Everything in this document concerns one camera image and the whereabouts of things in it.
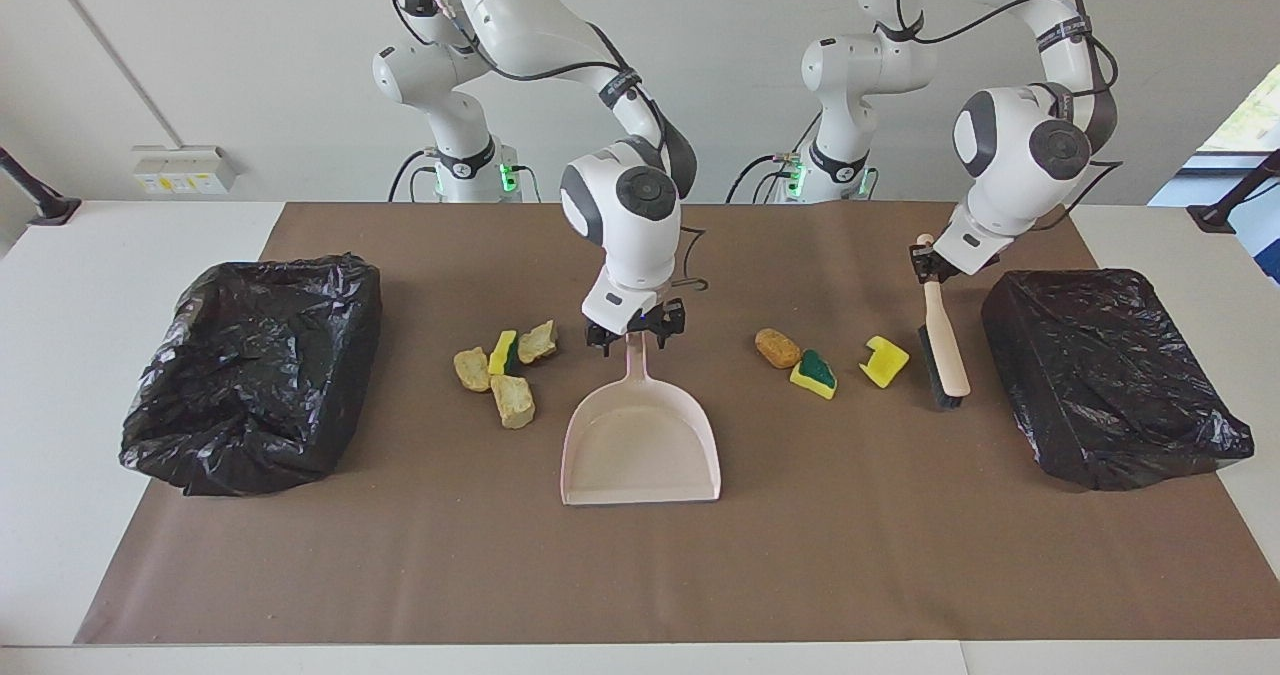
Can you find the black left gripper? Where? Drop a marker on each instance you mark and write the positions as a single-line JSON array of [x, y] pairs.
[[948, 263]]

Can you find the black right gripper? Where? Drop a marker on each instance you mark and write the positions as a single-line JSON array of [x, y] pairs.
[[655, 317]]

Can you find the beige hand brush black bristles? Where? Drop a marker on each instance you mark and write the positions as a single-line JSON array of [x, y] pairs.
[[945, 345]]

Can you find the beige sponge chunk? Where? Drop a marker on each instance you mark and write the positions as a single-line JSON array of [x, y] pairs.
[[472, 370], [513, 403], [538, 341]]

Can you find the yellow sponge piece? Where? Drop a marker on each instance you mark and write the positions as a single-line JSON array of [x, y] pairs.
[[885, 363]]

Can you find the beige plastic dustpan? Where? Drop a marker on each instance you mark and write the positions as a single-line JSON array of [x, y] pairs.
[[640, 445]]

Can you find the small yellow green sponge strip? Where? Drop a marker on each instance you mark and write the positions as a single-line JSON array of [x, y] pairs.
[[501, 353]]

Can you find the brown cork-like sponge lump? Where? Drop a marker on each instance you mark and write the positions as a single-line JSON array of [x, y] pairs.
[[778, 348]]

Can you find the yellow sponge green scouring pad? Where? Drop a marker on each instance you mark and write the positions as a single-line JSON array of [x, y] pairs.
[[812, 375]]

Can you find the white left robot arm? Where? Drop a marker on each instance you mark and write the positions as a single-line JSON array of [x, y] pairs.
[[1010, 145]]

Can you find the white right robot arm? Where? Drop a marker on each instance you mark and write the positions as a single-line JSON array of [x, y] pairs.
[[620, 195]]

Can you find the black bag-lined trash bin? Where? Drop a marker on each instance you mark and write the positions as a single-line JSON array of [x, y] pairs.
[[250, 385], [1100, 375]]

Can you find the brown paper table mat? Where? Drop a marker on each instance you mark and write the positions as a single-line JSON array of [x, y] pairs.
[[800, 555]]

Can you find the black camera stand foot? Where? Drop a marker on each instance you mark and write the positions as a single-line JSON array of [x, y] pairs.
[[45, 203], [1225, 213]]

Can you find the window with dark frame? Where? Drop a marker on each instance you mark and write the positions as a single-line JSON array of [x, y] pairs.
[[1255, 115]]

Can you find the white wall socket box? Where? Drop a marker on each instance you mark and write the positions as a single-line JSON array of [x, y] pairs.
[[185, 170]]

